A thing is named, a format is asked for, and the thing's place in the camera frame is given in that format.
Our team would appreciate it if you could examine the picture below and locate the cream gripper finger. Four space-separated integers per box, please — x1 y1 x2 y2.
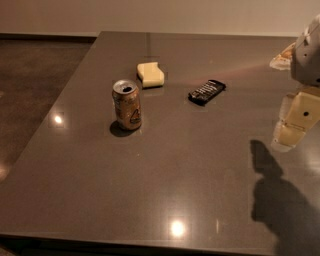
271 86 320 152
269 43 295 71

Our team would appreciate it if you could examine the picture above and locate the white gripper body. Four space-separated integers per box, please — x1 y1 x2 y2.
291 15 320 87

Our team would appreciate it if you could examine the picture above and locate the orange soda can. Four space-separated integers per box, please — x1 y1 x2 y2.
112 79 142 131

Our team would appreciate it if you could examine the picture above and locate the black snack bar wrapper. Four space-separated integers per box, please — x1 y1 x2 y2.
188 80 226 106

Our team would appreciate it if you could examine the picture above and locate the yellow sponge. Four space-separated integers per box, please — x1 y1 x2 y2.
137 62 165 88

